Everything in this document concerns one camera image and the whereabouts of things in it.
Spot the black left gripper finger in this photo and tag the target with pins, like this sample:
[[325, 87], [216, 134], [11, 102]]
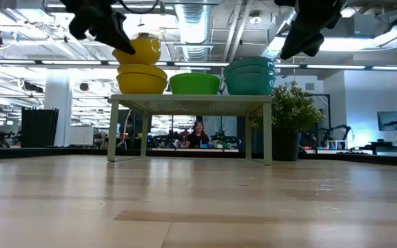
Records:
[[110, 31]]

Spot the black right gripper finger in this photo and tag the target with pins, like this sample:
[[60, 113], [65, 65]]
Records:
[[315, 44], [298, 38]]

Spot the teal patterned ceramic bowl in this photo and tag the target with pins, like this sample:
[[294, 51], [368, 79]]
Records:
[[250, 62], [250, 71]]

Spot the yellow bowls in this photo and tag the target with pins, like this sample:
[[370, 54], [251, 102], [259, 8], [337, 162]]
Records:
[[141, 86]]

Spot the teal bowls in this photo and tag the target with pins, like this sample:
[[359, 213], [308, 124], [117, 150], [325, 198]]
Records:
[[250, 86]]

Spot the green plastic bowl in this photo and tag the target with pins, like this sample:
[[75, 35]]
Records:
[[195, 75], [195, 87]]

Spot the black background robot arm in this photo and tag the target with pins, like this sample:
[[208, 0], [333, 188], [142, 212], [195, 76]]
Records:
[[336, 129]]

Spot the long ceiling light strip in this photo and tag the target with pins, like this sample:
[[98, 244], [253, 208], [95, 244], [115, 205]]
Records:
[[71, 62], [7, 62], [336, 66], [203, 64], [395, 67]]

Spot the wide ceiling light panel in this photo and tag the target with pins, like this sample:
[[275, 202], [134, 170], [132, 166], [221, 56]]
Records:
[[350, 44]]

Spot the white ceiling sensor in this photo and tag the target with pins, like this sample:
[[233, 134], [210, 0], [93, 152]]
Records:
[[255, 19]]

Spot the black round speaker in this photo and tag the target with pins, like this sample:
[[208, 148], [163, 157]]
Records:
[[84, 87]]

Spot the green plant in black pot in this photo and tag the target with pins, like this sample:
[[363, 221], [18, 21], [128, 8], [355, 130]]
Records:
[[291, 110]]

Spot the white background table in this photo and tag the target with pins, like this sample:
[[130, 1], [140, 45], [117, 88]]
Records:
[[340, 142]]

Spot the pale green perforated metal rack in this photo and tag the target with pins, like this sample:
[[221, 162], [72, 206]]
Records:
[[191, 103]]

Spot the black cabinet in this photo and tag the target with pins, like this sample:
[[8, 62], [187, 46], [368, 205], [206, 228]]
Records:
[[39, 127]]

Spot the person behind rack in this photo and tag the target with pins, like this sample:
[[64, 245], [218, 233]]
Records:
[[196, 137]]

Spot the silver ventilation duct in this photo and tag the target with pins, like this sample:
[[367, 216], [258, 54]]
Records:
[[195, 34]]

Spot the wall monitor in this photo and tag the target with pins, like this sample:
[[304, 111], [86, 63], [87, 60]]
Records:
[[391, 115]]

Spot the black aluminium table frame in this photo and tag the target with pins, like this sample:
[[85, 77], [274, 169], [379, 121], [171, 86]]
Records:
[[47, 152]]

